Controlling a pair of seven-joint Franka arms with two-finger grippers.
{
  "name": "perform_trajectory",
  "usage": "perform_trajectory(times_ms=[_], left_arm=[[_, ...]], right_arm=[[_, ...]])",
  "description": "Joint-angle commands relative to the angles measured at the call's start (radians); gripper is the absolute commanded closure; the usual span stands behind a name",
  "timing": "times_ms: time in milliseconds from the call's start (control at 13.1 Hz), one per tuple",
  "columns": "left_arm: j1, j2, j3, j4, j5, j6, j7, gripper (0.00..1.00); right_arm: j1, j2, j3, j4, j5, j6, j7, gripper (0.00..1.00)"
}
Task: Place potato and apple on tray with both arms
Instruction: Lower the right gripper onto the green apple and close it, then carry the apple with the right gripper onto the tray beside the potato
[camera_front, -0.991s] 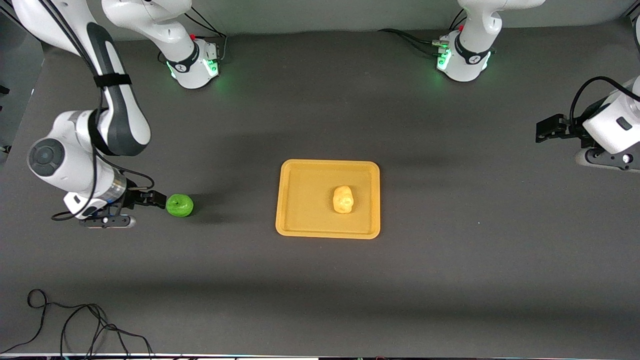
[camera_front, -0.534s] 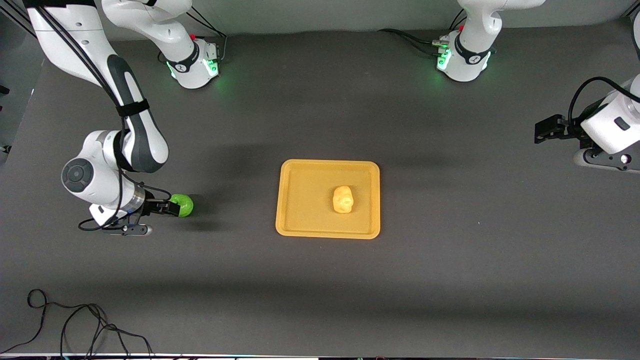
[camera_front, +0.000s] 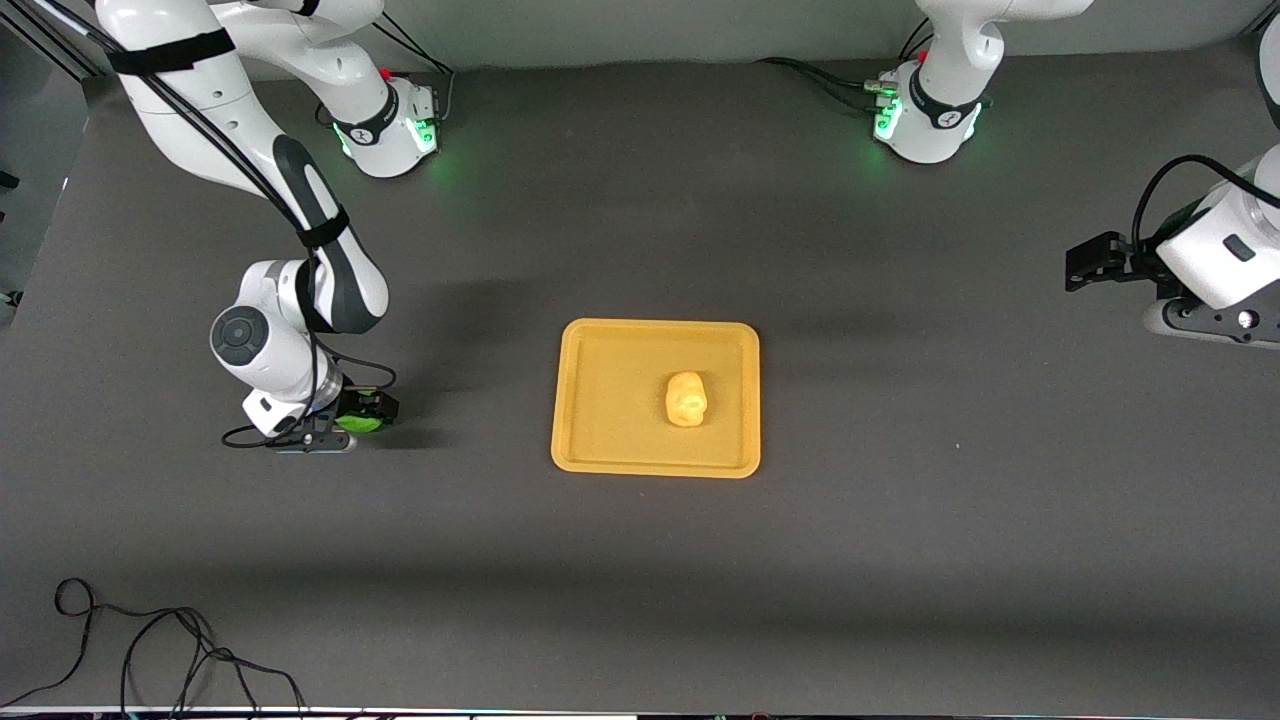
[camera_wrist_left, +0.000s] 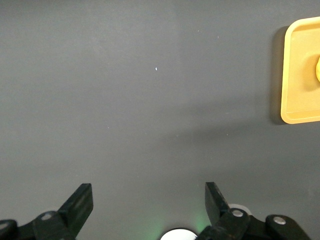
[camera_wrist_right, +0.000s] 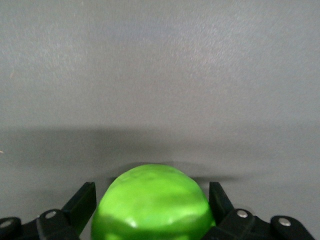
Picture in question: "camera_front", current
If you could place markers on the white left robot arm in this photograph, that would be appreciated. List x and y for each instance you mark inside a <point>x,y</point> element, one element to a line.
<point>945,100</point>

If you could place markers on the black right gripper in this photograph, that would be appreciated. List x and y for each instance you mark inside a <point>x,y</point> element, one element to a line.
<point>352,404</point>

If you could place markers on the dark grey table cloth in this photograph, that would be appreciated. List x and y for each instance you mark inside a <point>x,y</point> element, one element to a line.
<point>640,560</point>

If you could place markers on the yellow potato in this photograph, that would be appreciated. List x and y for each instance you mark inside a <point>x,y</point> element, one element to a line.
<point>686,400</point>

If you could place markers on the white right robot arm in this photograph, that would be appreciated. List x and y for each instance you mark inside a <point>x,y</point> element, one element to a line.
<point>200,100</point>

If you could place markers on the yellow plastic tray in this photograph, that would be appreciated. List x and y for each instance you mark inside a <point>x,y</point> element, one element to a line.
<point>610,400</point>

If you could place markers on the green apple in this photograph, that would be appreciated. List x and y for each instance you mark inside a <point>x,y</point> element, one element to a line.
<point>360,424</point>

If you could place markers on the black metal frame rail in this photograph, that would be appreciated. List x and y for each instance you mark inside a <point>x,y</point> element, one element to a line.
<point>62,38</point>

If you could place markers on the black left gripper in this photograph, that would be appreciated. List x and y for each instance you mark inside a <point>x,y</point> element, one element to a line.
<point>1128,263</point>

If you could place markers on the small black table clamp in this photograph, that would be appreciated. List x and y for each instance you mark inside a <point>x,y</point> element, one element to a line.
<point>6,180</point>
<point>8,297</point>

